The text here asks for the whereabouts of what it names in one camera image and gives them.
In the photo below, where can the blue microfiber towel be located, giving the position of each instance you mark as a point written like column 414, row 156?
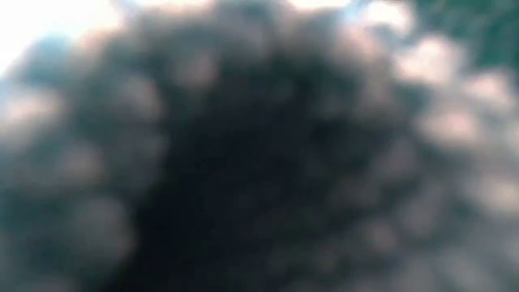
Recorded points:
column 259, row 162

